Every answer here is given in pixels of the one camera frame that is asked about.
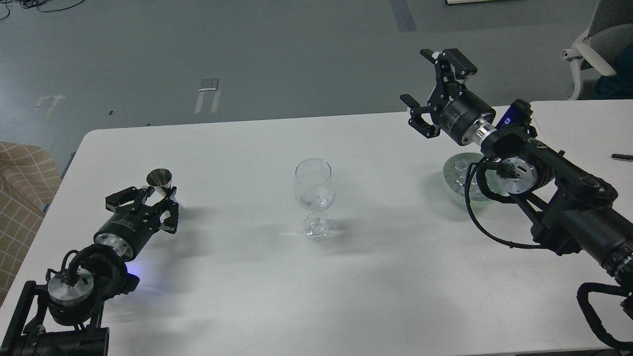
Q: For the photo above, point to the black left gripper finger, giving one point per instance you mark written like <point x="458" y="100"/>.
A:
<point x="129" y="200"/>
<point x="169" y="209"/>

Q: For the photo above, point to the black pen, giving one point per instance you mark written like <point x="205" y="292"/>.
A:
<point x="622" y="157"/>

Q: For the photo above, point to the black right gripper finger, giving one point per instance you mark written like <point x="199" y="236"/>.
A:
<point x="416" y="120"/>
<point x="451" y="67"/>

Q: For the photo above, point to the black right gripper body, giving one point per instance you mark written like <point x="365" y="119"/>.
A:
<point x="455" y="109"/>

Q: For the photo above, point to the clear ice cubes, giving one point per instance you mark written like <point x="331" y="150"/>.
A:
<point x="454" y="173"/>

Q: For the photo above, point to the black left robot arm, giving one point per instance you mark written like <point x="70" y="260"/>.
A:
<point x="63" y="316"/>

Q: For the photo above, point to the clear wine glass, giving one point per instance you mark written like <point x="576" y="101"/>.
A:
<point x="314" y="189"/>

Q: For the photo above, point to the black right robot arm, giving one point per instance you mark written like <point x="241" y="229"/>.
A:
<point x="570" y="209"/>

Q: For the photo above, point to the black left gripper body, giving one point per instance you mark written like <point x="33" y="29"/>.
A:
<point x="131" y="227"/>

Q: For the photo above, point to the steel cocktail jigger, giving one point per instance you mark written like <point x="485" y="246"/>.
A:
<point x="160" y="177"/>

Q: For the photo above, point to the beige checkered cushion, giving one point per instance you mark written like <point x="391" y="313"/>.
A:
<point x="29" y="180"/>

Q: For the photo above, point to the white grey office chair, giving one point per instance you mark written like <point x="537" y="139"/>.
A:
<point x="610" y="31"/>

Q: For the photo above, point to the green bowl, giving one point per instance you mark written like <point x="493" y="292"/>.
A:
<point x="472" y="157"/>

